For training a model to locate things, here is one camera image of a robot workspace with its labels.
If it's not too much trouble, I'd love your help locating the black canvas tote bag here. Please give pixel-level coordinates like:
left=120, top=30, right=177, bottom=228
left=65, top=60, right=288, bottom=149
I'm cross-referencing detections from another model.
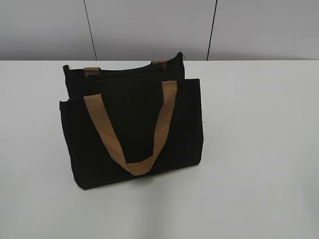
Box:
left=59, top=53, right=203, bottom=190

